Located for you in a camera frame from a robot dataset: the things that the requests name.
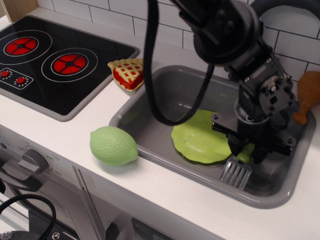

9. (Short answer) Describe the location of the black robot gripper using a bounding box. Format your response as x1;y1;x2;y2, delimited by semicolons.
211;112;297;164

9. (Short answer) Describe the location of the green handled metal spatula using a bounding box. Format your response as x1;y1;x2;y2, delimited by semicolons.
219;143;255;190

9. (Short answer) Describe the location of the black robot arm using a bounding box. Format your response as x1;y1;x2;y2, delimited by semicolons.
174;0;296;163

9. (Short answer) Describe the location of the green toy plate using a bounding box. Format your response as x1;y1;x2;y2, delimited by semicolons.
171;110;232;165

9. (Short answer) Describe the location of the brown toy chicken drumstick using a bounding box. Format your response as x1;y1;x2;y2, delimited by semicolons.
292;71;320;126

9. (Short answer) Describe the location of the green toy lime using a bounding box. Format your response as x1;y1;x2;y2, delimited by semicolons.
89;126;139;166

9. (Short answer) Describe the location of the toy cherry pie slice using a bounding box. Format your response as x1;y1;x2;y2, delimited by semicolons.
107;58;145;92

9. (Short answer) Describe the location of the dark grey toy faucet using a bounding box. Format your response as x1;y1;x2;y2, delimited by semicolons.
249;0;320;18

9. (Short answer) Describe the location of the black toy stove top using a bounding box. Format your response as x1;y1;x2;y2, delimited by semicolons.
0;16;140;122

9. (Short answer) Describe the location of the grey oven knob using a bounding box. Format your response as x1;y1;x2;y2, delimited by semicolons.
18;149;49;174

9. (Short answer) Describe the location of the grey oven door handle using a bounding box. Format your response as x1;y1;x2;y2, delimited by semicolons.
0;160;43;192

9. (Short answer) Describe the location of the black braided foreground cable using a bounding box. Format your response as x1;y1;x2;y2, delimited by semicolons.
0;193;57;240

